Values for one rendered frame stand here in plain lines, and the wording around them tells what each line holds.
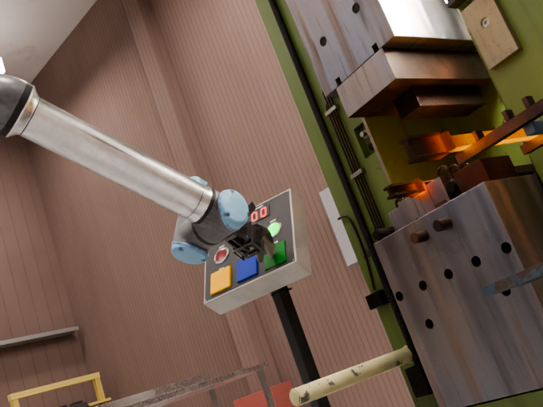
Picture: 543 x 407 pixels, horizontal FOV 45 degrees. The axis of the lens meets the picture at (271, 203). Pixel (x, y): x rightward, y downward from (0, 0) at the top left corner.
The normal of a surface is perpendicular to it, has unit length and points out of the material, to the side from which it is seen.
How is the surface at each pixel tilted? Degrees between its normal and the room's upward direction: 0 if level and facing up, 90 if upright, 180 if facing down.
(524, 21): 90
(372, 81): 90
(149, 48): 90
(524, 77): 90
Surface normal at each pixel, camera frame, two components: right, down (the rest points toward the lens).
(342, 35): -0.79, 0.11
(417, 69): 0.52, -0.40
